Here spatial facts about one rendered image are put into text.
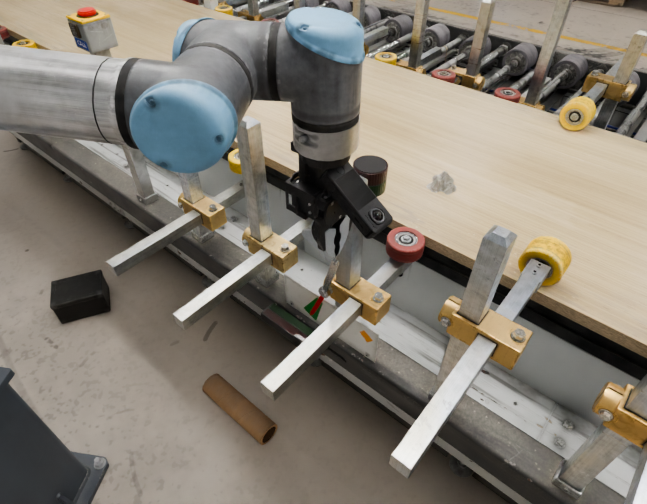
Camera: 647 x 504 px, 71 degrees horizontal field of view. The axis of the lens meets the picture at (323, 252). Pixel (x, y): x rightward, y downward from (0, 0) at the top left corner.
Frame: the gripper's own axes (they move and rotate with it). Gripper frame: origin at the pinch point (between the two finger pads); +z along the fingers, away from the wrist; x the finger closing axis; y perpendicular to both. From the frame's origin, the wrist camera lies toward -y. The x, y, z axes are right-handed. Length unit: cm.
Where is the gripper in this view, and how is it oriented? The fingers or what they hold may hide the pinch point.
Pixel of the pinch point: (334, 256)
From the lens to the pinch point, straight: 76.6
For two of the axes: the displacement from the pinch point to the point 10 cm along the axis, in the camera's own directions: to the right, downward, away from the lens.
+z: 0.0, 7.2, 7.0
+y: -7.7, -4.5, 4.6
